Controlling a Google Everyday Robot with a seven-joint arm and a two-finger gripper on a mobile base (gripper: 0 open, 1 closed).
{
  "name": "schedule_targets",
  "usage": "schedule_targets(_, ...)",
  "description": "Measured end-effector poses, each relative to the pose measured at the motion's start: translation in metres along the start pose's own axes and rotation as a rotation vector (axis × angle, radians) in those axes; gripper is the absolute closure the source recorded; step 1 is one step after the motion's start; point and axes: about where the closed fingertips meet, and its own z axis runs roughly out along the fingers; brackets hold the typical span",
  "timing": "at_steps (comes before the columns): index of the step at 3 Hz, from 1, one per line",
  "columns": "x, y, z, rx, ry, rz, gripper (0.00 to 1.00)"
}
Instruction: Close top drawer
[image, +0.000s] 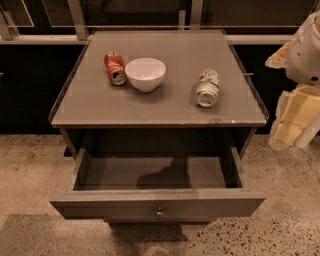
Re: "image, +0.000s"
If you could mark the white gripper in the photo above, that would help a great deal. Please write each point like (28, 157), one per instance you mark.
(305, 58)

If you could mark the grey top drawer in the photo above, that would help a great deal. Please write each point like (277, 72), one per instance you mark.
(130, 187)

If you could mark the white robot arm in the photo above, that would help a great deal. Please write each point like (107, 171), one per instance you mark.
(300, 57)

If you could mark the brass drawer knob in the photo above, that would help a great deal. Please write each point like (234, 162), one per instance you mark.
(159, 214)

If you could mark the grey cabinet with glass top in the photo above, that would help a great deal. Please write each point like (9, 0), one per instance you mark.
(89, 100)

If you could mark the green white soda can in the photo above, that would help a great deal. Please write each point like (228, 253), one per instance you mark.
(207, 92)

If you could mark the white bowl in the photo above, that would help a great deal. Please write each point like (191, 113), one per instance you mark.
(145, 74)

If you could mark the red crushed soda can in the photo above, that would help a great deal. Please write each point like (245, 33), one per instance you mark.
(115, 68)

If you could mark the white cylindrical post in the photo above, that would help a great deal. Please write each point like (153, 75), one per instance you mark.
(308, 133)

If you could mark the metal railing frame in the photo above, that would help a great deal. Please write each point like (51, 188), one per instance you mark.
(81, 19)

